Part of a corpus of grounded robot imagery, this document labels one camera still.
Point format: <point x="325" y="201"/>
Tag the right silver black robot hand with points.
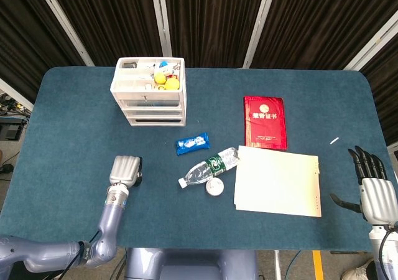
<point x="377" y="199"/>

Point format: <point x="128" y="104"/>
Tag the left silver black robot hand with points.
<point x="124" y="169"/>

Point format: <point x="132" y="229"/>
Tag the right lavender robot arm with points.
<point x="377" y="252"/>

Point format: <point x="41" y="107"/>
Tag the left lavender robot arm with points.
<point x="109" y="227"/>

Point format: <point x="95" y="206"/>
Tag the clear round container of paperclips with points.
<point x="214" y="187"/>

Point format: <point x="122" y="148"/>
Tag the white plastic drawer organizer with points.
<point x="155" y="119"/>

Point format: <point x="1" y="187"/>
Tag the blue snack packet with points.
<point x="192" y="143"/>

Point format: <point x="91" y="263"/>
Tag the small white strip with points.
<point x="334" y="141"/>

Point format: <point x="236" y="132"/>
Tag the white sneaker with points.
<point x="357" y="272"/>

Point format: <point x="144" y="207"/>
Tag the clear water bottle green label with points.
<point x="202" y="172"/>

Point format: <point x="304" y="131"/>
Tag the large yellow ball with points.
<point x="172" y="84"/>

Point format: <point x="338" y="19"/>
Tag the small yellow ball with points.
<point x="160" y="78"/>

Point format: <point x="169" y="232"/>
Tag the cream file folder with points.
<point x="276" y="183"/>

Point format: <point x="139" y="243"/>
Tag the lavender robot torso base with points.
<point x="186" y="264"/>

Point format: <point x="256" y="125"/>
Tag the red certificate booklet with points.
<point x="265" y="124"/>

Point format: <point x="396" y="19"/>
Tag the dark brown curtain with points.
<point x="211" y="21"/>

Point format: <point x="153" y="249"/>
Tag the white metal frame post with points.
<point x="373" y="40"/>
<point x="15" y="93"/>
<point x="259" y="25"/>
<point x="161" y="18"/>
<point x="65" y="25"/>

